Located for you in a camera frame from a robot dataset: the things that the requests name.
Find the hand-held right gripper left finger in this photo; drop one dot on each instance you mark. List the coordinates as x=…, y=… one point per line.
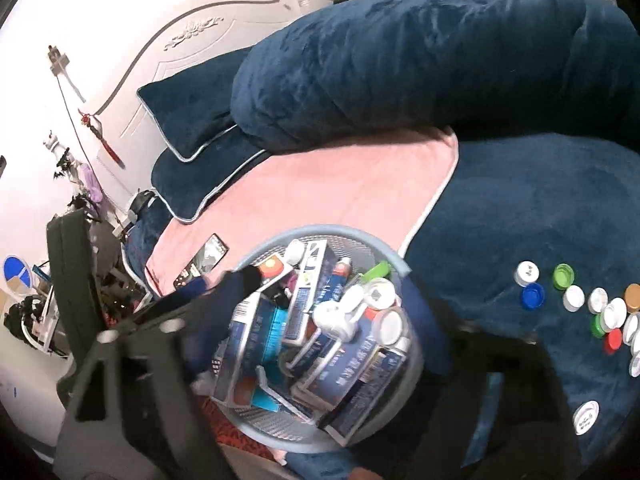
x=220, y=320

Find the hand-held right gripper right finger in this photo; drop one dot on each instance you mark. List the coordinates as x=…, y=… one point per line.
x=430, y=335

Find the blue-grey mesh wastebasket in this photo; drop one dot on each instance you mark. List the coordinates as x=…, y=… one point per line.
x=345, y=245

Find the white jar lid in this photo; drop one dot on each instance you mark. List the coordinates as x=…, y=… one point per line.
x=392, y=329

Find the cluttered bedside table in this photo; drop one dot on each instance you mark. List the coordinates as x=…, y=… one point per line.
x=115, y=280

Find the teal box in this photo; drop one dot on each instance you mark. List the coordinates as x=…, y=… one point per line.
x=272, y=332

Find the blue and tan round sign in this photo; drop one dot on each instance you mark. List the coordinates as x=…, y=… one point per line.
x=12, y=270

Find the black smartphone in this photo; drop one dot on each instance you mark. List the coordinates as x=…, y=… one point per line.
x=205, y=260

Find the white flip-top cap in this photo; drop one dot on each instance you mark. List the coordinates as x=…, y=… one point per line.
x=381, y=292

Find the white box with orange dot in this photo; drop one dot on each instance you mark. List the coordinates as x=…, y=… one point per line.
x=270, y=266

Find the purple artificial flowers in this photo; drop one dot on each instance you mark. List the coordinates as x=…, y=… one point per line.
x=91, y=181

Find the white pump dispenser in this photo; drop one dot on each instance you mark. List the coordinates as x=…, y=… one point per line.
x=335, y=317

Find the white squeeze tube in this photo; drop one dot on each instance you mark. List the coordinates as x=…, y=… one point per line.
x=295, y=252

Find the tube with red cap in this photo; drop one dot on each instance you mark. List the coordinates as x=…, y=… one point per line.
x=342, y=271

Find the blue bottle cap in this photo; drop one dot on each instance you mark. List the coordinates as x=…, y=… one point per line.
x=531, y=295

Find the small white bottle cap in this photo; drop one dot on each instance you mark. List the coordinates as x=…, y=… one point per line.
x=526, y=272
x=573, y=297

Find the red patterned cloth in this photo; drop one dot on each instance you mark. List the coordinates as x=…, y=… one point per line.
x=235, y=440

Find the white figurine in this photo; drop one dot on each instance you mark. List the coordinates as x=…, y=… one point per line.
x=52, y=143

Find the dark blue piped pillow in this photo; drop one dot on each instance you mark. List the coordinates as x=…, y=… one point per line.
x=190, y=105
x=210, y=175

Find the pink blanket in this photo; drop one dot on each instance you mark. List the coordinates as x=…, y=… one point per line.
x=325, y=195

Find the dark blue plush bedspread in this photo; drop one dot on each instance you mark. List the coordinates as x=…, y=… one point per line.
x=525, y=200

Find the dark green bottle cap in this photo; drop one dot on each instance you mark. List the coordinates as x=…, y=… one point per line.
x=597, y=326

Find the white lid with green writing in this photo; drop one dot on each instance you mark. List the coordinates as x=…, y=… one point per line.
x=586, y=417

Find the red bottle cap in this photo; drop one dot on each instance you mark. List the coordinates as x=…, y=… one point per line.
x=612, y=342

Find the pile of white lids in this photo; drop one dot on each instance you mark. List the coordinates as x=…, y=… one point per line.
x=612, y=317

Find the tan plastic lid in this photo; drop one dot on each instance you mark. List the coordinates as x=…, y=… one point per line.
x=633, y=297

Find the rolled dark blue quilt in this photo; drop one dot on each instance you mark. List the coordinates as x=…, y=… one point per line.
x=425, y=60

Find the white carved headboard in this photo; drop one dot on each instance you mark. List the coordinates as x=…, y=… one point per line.
x=200, y=5

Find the red tassel wall hanging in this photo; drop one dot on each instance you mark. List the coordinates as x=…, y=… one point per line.
x=102, y=140

